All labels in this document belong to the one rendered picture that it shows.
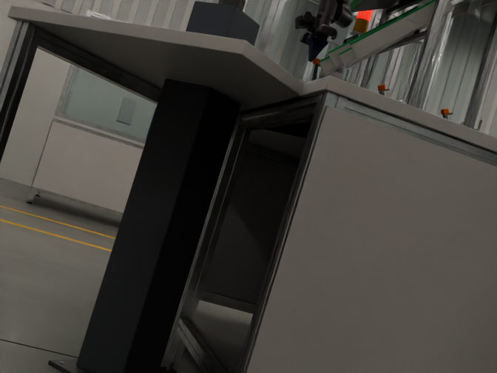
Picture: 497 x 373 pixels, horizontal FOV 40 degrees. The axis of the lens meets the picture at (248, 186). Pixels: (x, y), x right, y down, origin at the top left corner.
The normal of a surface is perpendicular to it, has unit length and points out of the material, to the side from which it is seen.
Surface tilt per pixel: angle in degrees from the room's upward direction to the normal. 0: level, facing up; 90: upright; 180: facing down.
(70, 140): 90
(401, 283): 90
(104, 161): 90
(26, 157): 90
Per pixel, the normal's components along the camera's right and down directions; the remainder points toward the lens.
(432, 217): 0.25, 0.04
